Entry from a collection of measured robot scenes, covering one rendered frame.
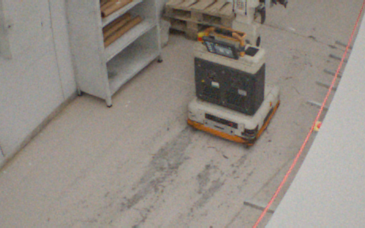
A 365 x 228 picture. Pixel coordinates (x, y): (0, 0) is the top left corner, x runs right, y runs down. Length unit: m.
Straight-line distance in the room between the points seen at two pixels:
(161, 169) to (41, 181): 1.07
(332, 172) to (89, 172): 3.61
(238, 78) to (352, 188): 3.37
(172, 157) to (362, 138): 3.60
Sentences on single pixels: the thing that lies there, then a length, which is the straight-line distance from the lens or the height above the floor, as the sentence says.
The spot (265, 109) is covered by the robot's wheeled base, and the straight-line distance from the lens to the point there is 3.93.
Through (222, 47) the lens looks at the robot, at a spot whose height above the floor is 0.90.
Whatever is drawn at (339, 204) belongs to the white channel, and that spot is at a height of 2.46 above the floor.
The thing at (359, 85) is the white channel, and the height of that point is 2.46.
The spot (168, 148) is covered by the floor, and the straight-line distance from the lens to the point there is 3.96.
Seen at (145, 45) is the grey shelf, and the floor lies 0.16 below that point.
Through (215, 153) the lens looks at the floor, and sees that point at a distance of 3.90.
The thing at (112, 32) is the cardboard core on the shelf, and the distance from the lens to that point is 4.57.
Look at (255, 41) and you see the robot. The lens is 3.87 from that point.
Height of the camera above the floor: 2.66
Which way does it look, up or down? 38 degrees down
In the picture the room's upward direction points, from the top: 4 degrees counter-clockwise
